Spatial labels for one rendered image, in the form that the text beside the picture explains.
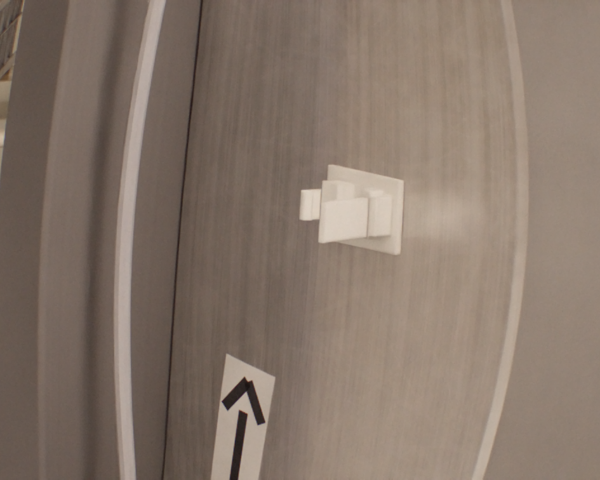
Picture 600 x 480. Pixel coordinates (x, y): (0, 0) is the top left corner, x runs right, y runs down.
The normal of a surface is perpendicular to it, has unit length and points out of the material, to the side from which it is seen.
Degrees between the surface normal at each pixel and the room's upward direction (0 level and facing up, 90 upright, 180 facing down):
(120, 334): 92
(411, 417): 90
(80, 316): 95
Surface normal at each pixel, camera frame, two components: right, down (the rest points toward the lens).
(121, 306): 0.03, 0.18
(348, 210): 0.79, 0.14
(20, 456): -0.73, 0.06
